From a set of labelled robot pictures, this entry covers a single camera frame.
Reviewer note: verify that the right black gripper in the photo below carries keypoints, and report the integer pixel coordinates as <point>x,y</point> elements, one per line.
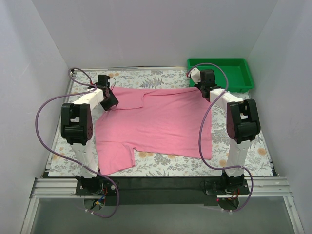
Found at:
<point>204,90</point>

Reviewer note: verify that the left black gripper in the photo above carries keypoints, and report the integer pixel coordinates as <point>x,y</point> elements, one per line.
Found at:
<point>110,102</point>

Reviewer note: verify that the pink t shirt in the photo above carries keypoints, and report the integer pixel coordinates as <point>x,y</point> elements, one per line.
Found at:
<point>164,121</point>

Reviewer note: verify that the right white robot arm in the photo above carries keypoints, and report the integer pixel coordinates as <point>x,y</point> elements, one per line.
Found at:
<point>242,125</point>

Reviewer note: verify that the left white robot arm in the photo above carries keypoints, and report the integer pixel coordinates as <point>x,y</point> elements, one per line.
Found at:
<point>77,125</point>

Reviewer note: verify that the green plastic bin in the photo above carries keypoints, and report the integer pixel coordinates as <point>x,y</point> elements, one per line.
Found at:
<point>236,70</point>

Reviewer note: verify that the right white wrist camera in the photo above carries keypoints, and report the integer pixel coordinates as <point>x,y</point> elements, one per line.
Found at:
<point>194,75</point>

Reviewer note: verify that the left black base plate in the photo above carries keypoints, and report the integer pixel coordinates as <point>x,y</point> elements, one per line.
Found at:
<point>95,187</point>

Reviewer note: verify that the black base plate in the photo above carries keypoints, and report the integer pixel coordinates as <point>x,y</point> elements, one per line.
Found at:
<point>95,187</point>
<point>214,187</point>

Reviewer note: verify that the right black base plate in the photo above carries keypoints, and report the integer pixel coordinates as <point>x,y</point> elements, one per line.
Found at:
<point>214,187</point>

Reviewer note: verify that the aluminium frame rail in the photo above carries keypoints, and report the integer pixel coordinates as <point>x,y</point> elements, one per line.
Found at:
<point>167,190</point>

